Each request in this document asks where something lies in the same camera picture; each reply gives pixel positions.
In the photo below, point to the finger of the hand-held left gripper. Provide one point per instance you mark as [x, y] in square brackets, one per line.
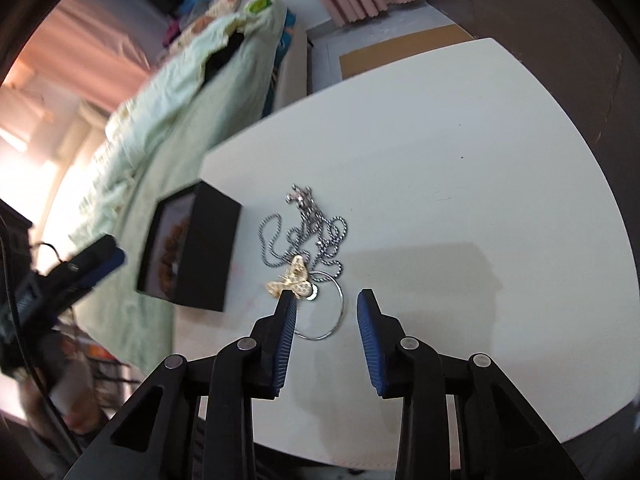
[100, 265]

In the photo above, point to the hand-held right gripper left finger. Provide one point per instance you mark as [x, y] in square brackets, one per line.
[285, 345]

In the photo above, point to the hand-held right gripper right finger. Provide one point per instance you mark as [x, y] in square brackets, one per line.
[372, 345]

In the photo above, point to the gold butterfly brooch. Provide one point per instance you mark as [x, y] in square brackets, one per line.
[295, 275]

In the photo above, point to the black jewelry box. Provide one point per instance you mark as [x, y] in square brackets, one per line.
[210, 255]

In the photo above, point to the bed with green sheet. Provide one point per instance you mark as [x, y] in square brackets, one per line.
[190, 135]

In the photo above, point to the white table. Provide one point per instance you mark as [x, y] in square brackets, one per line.
[425, 185]

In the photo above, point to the pale green duvet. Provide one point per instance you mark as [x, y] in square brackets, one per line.
[165, 100]

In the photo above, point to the wide pink curtain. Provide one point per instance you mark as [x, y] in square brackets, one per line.
[85, 50]

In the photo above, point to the black garment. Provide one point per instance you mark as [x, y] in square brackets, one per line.
[225, 57]

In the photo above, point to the pink clothes pile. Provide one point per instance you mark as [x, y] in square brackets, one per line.
[171, 32]

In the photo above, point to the brown floor mat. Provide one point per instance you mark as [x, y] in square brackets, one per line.
[400, 52]

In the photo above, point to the small green item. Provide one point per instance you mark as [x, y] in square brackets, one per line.
[260, 5]

